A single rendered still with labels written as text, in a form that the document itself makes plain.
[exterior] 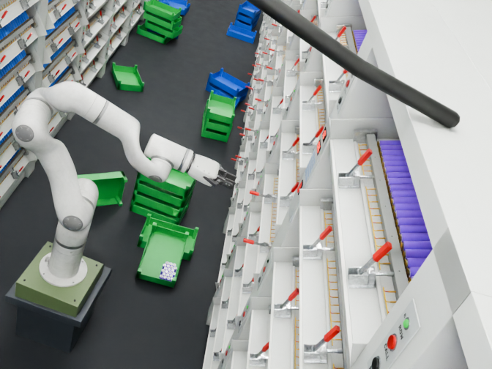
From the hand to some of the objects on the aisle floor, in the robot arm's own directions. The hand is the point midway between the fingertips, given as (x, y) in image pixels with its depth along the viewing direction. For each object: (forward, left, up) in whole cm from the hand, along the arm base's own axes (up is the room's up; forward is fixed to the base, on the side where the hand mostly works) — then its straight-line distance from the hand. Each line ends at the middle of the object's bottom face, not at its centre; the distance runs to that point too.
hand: (229, 180), depth 193 cm
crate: (-8, +68, -101) cm, 122 cm away
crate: (-53, +82, -104) cm, 143 cm away
